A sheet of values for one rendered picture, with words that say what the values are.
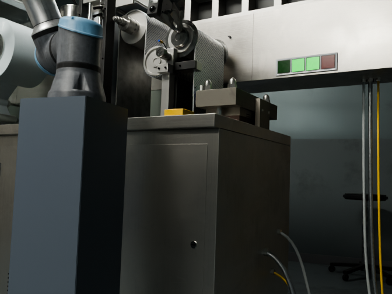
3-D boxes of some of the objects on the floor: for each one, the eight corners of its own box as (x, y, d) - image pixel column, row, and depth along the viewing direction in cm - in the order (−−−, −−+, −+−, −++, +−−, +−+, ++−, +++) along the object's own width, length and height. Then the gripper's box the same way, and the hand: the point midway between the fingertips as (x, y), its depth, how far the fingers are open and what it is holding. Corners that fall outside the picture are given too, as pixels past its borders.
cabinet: (-171, 288, 247) (-157, 140, 253) (-57, 269, 302) (-47, 149, 308) (207, 440, 117) (217, 128, 123) (287, 359, 171) (291, 146, 178)
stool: (396, 273, 347) (396, 194, 351) (408, 287, 298) (408, 196, 303) (328, 266, 362) (328, 191, 366) (328, 279, 314) (329, 193, 318)
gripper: (172, -33, 151) (195, 20, 164) (150, -27, 156) (174, 24, 169) (163, -21, 146) (187, 32, 159) (140, -15, 151) (165, 36, 164)
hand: (176, 29), depth 162 cm, fingers closed, pressing on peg
